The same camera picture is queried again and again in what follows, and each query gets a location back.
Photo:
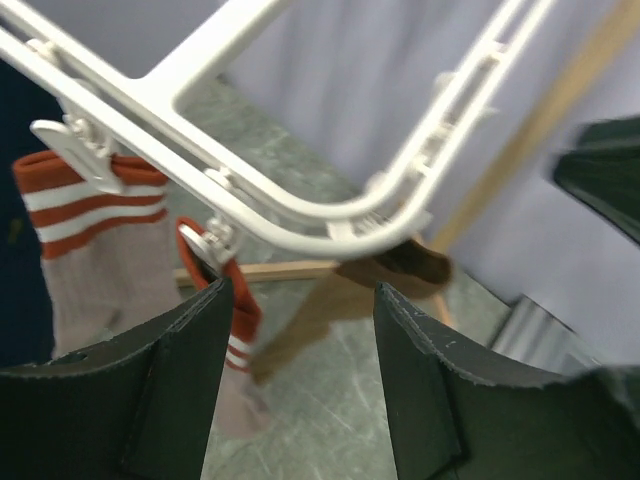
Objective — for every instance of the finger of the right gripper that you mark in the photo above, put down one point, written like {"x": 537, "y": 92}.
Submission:
{"x": 601, "y": 171}

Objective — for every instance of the beige striped-cuff sock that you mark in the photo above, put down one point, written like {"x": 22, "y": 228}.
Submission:
{"x": 240, "y": 410}
{"x": 105, "y": 257}

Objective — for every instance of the aluminium rail frame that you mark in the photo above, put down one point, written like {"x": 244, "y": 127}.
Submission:
{"x": 530, "y": 334}

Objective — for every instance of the white plastic clip hanger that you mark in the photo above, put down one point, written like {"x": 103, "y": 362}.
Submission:
{"x": 309, "y": 184}

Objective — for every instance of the tan stocking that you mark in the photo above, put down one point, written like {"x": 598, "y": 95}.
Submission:
{"x": 347, "y": 293}

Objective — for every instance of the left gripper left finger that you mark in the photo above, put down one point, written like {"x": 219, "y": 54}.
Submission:
{"x": 138, "y": 406}

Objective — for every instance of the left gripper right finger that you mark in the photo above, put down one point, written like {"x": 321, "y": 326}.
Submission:
{"x": 458, "y": 410}

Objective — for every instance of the wooden clothes rack frame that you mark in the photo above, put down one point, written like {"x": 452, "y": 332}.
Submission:
{"x": 359, "y": 47}

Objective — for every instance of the dark blue denim garment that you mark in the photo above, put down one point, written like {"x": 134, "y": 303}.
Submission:
{"x": 26, "y": 311}

